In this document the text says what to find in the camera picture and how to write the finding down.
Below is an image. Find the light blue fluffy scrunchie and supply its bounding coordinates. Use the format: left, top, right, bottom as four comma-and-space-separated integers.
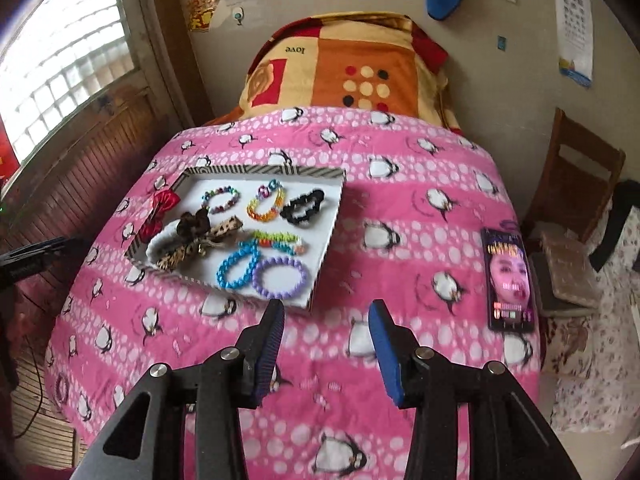
145, 220, 182, 266

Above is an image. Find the red bow hair clip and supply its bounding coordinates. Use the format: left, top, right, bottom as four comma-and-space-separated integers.
138, 188, 181, 244

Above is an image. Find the leopard print bow scrunchie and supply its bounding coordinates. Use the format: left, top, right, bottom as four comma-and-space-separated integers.
155, 208, 243, 272

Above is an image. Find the purple bead bracelet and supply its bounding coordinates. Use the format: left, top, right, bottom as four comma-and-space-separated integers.
250, 254, 312, 302

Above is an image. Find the multicolour round bead bracelet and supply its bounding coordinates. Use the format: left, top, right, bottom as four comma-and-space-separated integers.
200, 185, 242, 215

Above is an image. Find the blue bead bracelet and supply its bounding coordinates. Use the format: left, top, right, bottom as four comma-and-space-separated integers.
214, 238, 263, 291

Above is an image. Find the green teal pixel bracelet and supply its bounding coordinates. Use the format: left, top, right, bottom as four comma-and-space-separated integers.
249, 228, 309, 257

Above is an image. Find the yellow orange crystal bracelet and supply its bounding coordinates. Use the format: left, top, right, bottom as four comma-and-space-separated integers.
245, 178, 288, 224

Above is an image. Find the red paper window decoration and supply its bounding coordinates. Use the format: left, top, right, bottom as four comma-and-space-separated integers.
0, 119, 20, 184

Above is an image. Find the smartphone with face screen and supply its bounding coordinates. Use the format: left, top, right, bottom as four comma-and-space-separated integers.
480, 228, 535, 334

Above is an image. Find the glass block window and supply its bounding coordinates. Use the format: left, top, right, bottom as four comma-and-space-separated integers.
1, 0, 134, 162

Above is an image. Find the striped chevron tray box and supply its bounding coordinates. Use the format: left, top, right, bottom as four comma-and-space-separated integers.
125, 165, 345, 310

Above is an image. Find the wooden chair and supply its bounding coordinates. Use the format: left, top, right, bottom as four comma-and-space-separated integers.
521, 108, 626, 242

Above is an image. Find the orange yellow folded blanket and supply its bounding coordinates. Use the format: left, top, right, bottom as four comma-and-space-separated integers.
218, 12, 461, 133

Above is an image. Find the gold red wall sticker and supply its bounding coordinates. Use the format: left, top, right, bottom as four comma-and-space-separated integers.
186, 0, 221, 32

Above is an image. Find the wall calendar poster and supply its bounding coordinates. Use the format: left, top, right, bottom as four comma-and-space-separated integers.
555, 0, 593, 88

